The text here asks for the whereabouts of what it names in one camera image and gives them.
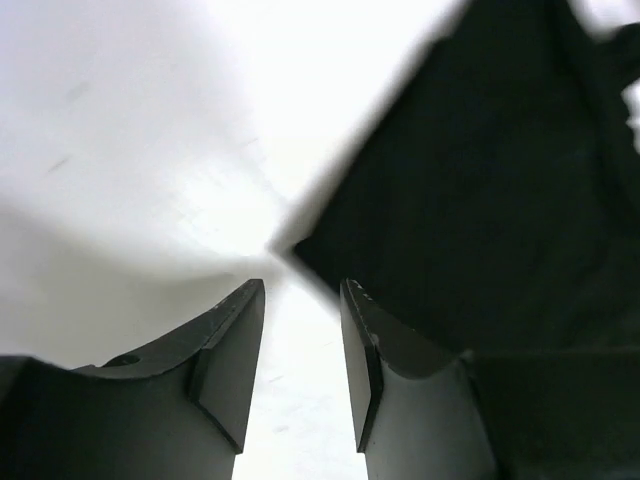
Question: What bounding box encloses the black tank top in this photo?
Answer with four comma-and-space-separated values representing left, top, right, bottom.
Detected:
294, 1, 639, 351

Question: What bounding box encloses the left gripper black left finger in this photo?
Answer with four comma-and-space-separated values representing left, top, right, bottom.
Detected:
1, 279, 265, 479

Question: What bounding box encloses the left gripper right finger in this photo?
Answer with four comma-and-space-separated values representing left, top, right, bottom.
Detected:
340, 280, 498, 479

